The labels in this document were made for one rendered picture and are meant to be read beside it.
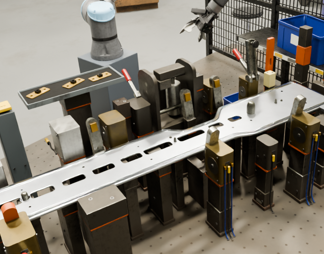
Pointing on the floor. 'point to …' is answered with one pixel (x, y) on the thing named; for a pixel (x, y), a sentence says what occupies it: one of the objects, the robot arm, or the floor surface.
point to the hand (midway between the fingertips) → (188, 37)
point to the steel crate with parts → (135, 5)
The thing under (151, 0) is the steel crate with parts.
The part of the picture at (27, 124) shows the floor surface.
